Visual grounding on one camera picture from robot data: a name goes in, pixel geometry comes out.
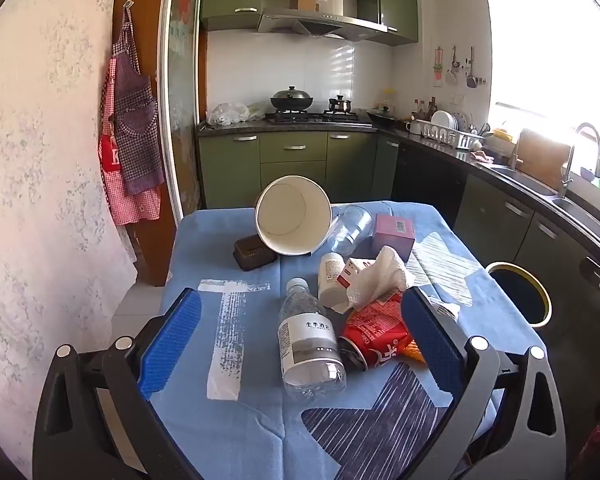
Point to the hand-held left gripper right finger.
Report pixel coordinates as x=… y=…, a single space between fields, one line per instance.
x=430 y=340

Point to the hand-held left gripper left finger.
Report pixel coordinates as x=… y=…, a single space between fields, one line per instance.
x=172 y=340

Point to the red soda can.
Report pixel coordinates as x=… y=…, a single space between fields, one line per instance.
x=375 y=340

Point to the white paper towel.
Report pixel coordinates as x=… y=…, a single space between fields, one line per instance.
x=385 y=275

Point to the yellow rimmed blue bin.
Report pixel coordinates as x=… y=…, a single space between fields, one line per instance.
x=515 y=285

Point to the red and white medicine box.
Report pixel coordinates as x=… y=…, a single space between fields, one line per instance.
x=352 y=272

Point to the purple box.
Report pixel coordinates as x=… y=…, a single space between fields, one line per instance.
x=392 y=240

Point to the white pill bottle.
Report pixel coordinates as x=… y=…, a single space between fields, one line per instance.
x=329 y=275

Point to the clear water bottle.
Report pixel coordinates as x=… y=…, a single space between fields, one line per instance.
x=307 y=345

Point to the clear plastic cup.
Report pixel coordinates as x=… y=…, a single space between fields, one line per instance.
x=350 y=230

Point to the white paper bucket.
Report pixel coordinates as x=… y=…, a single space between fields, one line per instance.
x=287 y=210

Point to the steel sink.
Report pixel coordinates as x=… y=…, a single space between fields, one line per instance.
x=555 y=195

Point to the tall steel faucet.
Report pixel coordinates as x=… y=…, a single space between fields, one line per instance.
x=567 y=170

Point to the blue star tablecloth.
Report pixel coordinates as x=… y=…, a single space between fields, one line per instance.
x=260 y=425

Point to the wooden cutting board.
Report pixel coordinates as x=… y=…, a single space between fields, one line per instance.
x=542 y=157

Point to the small steel faucet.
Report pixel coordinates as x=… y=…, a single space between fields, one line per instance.
x=515 y=155

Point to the person's floral clothing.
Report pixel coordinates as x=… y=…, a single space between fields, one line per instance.
x=597 y=435

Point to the red checked apron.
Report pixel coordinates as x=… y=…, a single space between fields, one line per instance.
x=115 y=180

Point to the pink cloth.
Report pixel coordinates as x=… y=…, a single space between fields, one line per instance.
x=481 y=156

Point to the black kitchen countertop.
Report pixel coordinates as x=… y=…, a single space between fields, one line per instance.
x=460 y=157

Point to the white dish rack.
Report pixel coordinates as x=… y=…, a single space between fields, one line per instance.
x=450 y=135

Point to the white mug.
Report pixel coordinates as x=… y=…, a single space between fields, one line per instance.
x=413 y=127

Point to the green lower cabinets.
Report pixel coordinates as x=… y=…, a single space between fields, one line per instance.
x=290 y=160

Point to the purple checked apron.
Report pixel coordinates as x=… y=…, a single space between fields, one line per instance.
x=135 y=125

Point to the sauce bottles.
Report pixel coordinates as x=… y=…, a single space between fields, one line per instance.
x=425 y=109

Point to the plastic bags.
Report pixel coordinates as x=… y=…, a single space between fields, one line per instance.
x=227 y=114

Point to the gas stove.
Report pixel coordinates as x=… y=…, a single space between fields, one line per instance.
x=315 y=117

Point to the brown kettle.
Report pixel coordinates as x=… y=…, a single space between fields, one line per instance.
x=340 y=104

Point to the glass sliding door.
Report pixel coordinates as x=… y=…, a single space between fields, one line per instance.
x=182 y=85

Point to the hanging kitchen utensils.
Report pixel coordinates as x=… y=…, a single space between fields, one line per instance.
x=455 y=67

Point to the black wok with lid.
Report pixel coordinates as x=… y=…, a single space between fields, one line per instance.
x=291 y=97

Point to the steel range hood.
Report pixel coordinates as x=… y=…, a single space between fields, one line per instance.
x=320 y=22

